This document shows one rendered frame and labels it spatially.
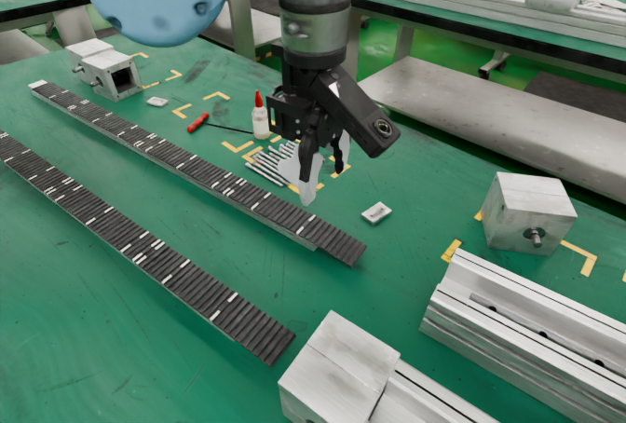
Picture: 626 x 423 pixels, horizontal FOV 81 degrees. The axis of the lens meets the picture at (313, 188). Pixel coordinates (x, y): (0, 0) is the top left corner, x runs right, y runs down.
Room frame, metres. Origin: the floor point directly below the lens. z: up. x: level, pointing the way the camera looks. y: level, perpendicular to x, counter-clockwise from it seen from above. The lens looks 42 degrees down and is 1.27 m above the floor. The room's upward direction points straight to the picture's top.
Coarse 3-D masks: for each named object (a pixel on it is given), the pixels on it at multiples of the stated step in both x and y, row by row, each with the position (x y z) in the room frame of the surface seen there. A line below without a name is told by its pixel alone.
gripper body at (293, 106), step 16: (272, 48) 0.43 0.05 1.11; (288, 64) 0.42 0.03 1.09; (304, 64) 0.38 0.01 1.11; (320, 64) 0.38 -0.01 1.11; (336, 64) 0.39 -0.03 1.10; (288, 80) 0.42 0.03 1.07; (304, 80) 0.41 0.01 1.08; (272, 96) 0.42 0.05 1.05; (288, 96) 0.42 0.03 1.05; (304, 96) 0.41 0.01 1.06; (288, 112) 0.40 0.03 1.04; (304, 112) 0.38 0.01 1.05; (320, 112) 0.38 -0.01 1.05; (272, 128) 0.41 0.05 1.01; (288, 128) 0.40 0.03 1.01; (304, 128) 0.38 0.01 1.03; (320, 128) 0.37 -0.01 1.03; (336, 128) 0.40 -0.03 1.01; (320, 144) 0.37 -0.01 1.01
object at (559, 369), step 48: (480, 288) 0.28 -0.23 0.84; (528, 288) 0.27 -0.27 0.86; (432, 336) 0.24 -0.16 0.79; (480, 336) 0.21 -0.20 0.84; (528, 336) 0.20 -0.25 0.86; (576, 336) 0.22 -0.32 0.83; (624, 336) 0.20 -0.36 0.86; (528, 384) 0.17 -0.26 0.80; (576, 384) 0.16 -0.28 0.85; (624, 384) 0.15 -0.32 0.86
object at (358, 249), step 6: (360, 240) 0.39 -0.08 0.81; (354, 246) 0.38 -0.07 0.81; (360, 246) 0.38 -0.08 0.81; (366, 246) 0.38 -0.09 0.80; (348, 252) 0.37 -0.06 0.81; (354, 252) 0.37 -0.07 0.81; (360, 252) 0.37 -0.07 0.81; (348, 258) 0.36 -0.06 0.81; (354, 258) 0.36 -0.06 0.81; (348, 264) 0.35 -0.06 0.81; (354, 264) 0.35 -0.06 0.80
